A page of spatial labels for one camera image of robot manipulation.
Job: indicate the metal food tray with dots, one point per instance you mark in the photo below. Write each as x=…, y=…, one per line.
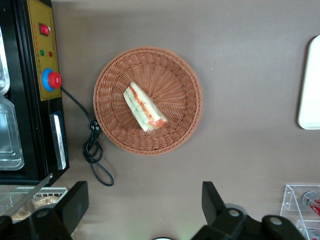
x=3, y=70
x=8, y=135

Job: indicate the black sealing machine yellow panel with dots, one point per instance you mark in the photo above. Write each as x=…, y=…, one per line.
x=27, y=112

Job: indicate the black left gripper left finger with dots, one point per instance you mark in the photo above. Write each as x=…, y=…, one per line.
x=75, y=200

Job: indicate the triangle sandwich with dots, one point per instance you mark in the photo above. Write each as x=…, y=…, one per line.
x=143, y=107

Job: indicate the grey metal lever bar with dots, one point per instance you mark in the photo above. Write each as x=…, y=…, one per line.
x=32, y=192

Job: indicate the cream plastic tray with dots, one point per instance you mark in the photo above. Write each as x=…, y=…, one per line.
x=311, y=87

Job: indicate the brown round wicker basket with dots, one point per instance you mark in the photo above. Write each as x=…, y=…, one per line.
x=112, y=100

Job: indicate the red cola bottle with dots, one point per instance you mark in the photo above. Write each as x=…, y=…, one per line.
x=310, y=198
x=313, y=233

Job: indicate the rice cracker bag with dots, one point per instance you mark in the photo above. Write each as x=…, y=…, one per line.
x=46, y=201
x=21, y=215

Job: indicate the clear acrylic bottle rack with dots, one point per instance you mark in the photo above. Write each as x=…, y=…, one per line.
x=290, y=200

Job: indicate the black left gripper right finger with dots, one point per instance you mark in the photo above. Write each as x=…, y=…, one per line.
x=215, y=207

